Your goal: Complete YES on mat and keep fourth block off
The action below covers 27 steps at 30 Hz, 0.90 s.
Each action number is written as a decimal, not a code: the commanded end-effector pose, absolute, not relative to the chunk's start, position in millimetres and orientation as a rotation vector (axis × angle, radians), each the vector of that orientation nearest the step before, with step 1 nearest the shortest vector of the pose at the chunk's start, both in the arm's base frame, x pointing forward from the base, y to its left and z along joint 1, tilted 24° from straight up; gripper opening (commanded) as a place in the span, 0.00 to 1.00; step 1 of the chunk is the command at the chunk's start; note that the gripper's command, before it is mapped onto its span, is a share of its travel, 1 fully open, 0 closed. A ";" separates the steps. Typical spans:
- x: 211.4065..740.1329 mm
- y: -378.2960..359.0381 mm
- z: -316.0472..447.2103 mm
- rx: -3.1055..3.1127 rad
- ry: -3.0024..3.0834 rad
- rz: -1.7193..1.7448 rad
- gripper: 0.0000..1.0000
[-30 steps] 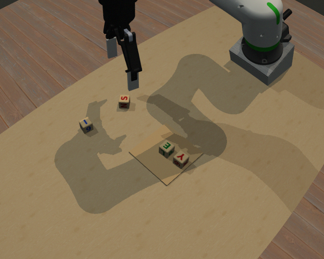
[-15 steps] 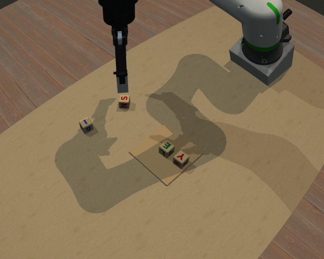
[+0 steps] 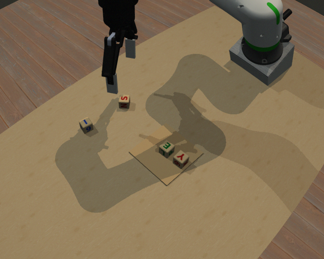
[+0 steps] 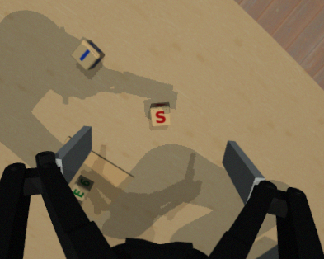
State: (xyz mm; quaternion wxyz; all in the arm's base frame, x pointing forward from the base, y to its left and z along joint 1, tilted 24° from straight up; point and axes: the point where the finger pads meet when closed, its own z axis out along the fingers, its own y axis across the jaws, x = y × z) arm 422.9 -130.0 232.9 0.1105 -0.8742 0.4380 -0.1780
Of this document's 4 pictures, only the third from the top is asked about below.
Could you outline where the tan square mat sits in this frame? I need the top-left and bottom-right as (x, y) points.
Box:
(129, 123), (203, 186)

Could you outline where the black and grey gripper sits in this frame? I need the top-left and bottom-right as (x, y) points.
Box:
(102, 6), (138, 94)

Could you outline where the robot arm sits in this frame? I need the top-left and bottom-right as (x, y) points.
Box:
(98, 0), (292, 65)

